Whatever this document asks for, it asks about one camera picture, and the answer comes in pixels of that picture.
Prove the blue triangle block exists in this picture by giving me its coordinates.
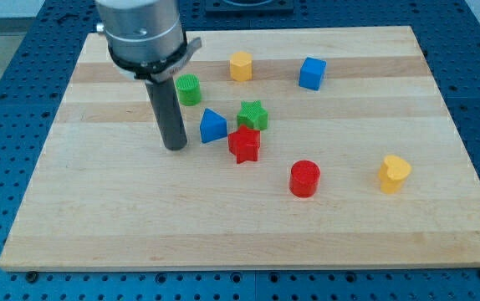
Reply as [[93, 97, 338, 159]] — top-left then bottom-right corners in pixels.
[[200, 108, 228, 143]]

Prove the red cylinder block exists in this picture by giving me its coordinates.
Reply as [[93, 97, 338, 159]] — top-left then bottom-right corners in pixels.
[[289, 160, 321, 197]]

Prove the green star block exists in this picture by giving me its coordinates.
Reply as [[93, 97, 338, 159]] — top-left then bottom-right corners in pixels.
[[237, 100, 268, 130]]

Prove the wooden board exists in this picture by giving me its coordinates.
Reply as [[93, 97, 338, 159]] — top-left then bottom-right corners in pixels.
[[0, 26, 480, 272]]

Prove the yellow hexagon block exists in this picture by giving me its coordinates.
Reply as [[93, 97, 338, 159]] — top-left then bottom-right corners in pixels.
[[229, 51, 253, 82]]

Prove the yellow heart block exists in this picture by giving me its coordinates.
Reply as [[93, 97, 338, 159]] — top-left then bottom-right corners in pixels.
[[378, 155, 412, 194]]

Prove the red star block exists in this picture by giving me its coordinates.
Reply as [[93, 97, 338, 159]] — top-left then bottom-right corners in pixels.
[[227, 125, 261, 164]]

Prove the green cylinder block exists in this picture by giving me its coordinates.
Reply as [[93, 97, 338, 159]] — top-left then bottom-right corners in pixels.
[[176, 74, 202, 106]]

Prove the blue cube block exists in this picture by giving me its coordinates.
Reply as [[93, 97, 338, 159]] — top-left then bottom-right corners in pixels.
[[299, 57, 327, 90]]

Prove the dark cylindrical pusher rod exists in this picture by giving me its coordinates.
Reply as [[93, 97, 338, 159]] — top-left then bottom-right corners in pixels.
[[145, 78, 187, 151]]

